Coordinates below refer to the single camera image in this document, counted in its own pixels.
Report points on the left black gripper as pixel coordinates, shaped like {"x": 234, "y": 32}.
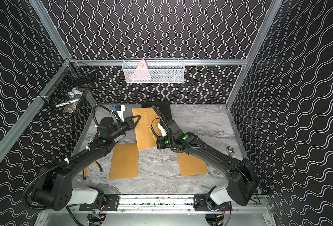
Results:
{"x": 129, "y": 123}

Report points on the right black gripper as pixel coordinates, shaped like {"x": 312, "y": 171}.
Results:
{"x": 159, "y": 142}

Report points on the brown file bag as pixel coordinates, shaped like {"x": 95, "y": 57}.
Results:
{"x": 124, "y": 162}
{"x": 144, "y": 136}
{"x": 190, "y": 165}

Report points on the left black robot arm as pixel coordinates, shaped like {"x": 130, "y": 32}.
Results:
{"x": 52, "y": 188}

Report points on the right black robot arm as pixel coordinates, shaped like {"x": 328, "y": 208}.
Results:
{"x": 242, "y": 179}

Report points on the black plastic tool case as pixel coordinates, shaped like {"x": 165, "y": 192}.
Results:
{"x": 163, "y": 106}

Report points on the pink triangular sheet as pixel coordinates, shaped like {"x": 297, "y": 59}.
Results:
{"x": 141, "y": 73}

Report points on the silver object in black basket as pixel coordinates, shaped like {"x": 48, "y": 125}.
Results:
{"x": 70, "y": 104}

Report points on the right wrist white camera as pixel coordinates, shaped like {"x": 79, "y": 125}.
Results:
{"x": 163, "y": 130}

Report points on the white wire mesh basket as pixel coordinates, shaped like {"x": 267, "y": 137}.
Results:
{"x": 162, "y": 70}

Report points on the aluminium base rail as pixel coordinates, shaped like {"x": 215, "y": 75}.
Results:
{"x": 171, "y": 204}

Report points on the orange handled adjustable wrench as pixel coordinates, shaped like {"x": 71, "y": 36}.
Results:
{"x": 230, "y": 151}

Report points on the yellow handled pliers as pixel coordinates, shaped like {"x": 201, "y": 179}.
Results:
{"x": 96, "y": 165}

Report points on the black wire mesh basket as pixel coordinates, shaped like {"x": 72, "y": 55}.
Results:
{"x": 77, "y": 75}

